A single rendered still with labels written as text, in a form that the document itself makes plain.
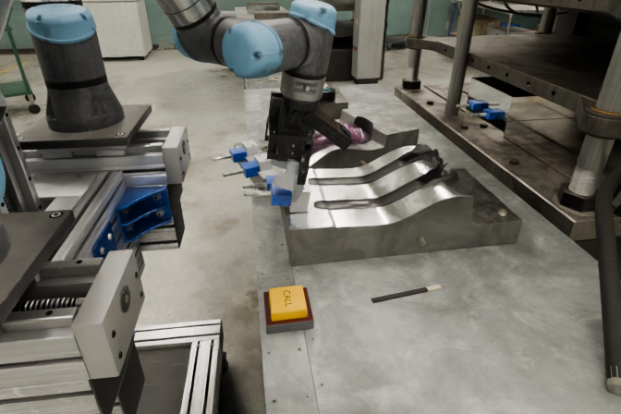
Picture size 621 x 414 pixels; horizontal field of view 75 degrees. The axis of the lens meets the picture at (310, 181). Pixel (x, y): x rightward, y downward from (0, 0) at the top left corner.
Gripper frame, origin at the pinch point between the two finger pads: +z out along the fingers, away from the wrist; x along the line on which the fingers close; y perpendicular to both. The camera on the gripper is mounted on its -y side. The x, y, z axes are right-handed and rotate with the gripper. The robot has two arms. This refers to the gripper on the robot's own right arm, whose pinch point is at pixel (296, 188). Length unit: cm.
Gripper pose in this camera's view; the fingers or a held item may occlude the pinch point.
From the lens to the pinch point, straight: 83.4
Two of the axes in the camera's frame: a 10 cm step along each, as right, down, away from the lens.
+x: 1.5, 5.8, -8.0
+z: -1.6, 8.1, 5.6
